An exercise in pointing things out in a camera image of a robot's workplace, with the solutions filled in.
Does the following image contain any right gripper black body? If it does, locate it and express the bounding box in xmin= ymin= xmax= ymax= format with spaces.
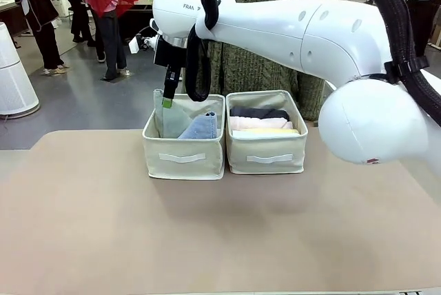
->
xmin=154 ymin=37 xmax=189 ymax=70

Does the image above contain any grey-blue triangle towel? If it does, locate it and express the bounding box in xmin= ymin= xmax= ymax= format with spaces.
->
xmin=153 ymin=88 xmax=194 ymax=139

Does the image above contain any blue towel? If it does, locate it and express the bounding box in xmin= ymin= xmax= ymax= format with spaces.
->
xmin=177 ymin=111 xmax=218 ymax=140

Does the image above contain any yellow towel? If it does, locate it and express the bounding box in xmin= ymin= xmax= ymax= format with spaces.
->
xmin=232 ymin=128 xmax=300 ymax=136

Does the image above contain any beige fabric storage box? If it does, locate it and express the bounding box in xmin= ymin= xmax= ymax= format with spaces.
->
xmin=142 ymin=94 xmax=227 ymax=181
xmin=225 ymin=90 xmax=309 ymax=175

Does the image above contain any dark navy rolled towel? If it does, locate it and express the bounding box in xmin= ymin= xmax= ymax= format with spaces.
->
xmin=229 ymin=105 xmax=290 ymax=121

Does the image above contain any person in green knit sweater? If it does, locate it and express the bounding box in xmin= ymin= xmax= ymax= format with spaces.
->
xmin=205 ymin=0 xmax=330 ymax=124

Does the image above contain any pink rolled towel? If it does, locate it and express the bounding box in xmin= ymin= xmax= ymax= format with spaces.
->
xmin=229 ymin=116 xmax=294 ymax=130

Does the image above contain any bystander with black trousers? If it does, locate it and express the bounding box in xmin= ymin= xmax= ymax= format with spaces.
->
xmin=53 ymin=0 xmax=106 ymax=64

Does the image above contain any bystander in black dress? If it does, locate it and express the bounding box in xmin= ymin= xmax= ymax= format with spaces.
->
xmin=6 ymin=0 xmax=70 ymax=76

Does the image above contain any white cylindrical air purifier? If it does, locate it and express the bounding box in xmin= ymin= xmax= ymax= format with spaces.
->
xmin=0 ymin=21 xmax=41 ymax=116

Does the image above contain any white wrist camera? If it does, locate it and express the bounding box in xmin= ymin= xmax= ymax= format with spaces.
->
xmin=128 ymin=34 xmax=156 ymax=55

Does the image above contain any black corrugated cable hose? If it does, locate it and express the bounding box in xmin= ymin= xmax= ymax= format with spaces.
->
xmin=185 ymin=0 xmax=441 ymax=121

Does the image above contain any black cable strap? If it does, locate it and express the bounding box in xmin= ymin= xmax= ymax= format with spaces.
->
xmin=383 ymin=56 xmax=430 ymax=85

